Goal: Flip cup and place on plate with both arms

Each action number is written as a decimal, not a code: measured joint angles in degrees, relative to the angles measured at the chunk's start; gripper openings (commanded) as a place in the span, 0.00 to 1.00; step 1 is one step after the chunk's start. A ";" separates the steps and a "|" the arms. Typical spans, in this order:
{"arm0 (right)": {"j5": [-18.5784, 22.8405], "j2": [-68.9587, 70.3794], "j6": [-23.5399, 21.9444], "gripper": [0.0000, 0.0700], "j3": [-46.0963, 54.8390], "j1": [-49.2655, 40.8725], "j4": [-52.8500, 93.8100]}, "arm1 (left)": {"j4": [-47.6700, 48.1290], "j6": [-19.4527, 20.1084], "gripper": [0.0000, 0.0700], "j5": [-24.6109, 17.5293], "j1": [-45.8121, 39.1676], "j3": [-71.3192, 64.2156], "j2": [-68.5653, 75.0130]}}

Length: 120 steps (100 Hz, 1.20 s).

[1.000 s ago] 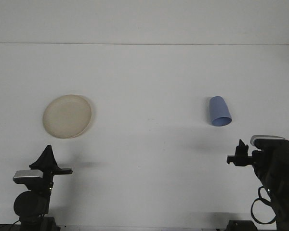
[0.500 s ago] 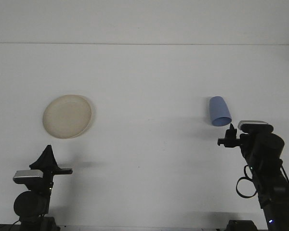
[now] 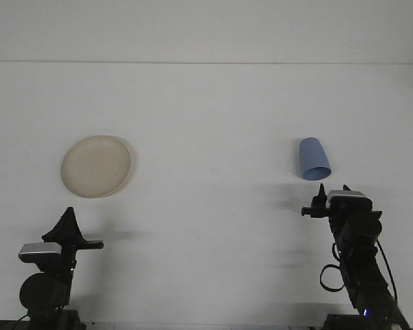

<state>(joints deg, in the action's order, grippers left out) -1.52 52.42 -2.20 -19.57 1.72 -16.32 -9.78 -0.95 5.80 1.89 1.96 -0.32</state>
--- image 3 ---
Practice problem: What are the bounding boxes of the pale blue cup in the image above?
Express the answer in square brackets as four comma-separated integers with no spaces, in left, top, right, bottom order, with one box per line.
[298,137,332,182]

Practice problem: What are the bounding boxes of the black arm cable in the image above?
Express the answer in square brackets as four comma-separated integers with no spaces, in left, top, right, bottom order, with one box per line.
[12,314,31,330]
[319,239,399,307]

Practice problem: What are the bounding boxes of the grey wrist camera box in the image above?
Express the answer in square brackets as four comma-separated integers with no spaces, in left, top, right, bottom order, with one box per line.
[18,242,63,264]
[326,189,367,201]

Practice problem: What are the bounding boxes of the pale round plate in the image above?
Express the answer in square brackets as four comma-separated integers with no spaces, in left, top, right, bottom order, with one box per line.
[60,135,138,199]

